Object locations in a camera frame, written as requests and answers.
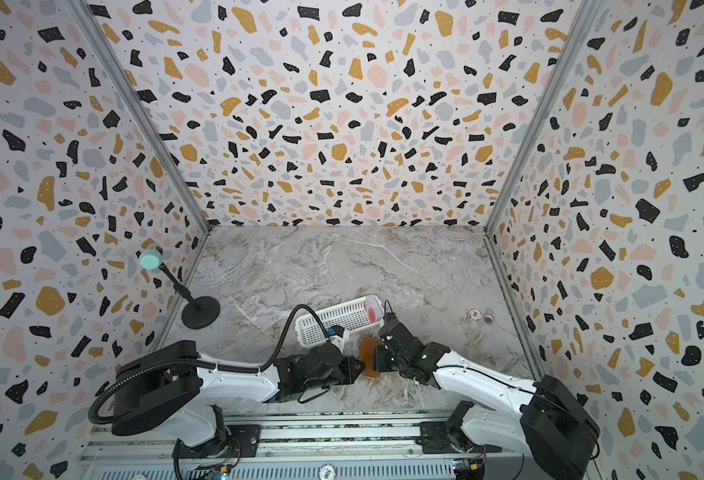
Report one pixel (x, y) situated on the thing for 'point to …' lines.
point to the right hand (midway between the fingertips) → (373, 351)
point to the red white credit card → (374, 308)
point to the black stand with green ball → (200, 312)
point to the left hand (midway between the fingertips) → (374, 366)
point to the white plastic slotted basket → (351, 315)
